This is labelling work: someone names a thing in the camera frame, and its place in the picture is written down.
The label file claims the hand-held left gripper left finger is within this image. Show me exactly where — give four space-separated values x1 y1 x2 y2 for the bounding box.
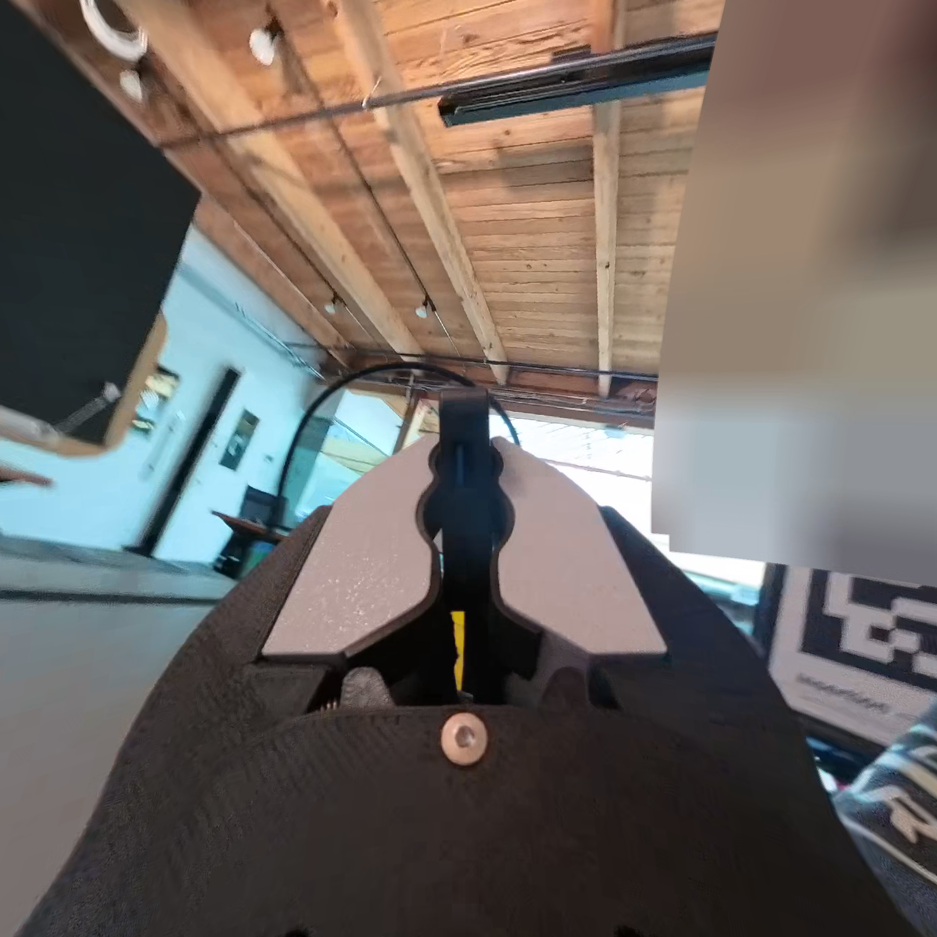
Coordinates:
261 437 443 658

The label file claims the thin black hub cable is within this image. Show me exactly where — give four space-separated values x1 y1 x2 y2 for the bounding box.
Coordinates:
287 362 522 517

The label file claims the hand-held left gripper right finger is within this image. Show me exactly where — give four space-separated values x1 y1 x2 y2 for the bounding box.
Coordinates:
489 436 669 658

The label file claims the framed wall picture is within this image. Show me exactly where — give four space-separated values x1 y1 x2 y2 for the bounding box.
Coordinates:
220 408 262 471

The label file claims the dark grey adapter hub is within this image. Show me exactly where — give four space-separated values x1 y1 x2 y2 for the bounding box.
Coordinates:
437 387 493 704

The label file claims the wooden office desk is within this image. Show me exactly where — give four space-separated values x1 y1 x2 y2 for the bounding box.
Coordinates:
212 510 290 581

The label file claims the white panel stand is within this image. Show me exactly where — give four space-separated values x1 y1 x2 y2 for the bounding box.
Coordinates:
0 405 60 442

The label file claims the white ceiling ring fixture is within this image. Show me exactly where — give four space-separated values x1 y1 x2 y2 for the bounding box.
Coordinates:
79 0 147 61

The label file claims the black door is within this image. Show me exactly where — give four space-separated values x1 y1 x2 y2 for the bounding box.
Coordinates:
135 366 243 559

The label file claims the white cord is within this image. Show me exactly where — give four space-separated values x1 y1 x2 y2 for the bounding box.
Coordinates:
47 381 123 434

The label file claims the dark patterned clothing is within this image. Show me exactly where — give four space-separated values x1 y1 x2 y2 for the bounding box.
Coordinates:
831 695 937 937

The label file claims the black linear ceiling light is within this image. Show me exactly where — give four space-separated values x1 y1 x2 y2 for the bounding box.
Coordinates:
438 33 717 129

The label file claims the black panel with wooden rim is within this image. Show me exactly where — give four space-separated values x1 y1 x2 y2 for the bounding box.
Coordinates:
0 0 202 460

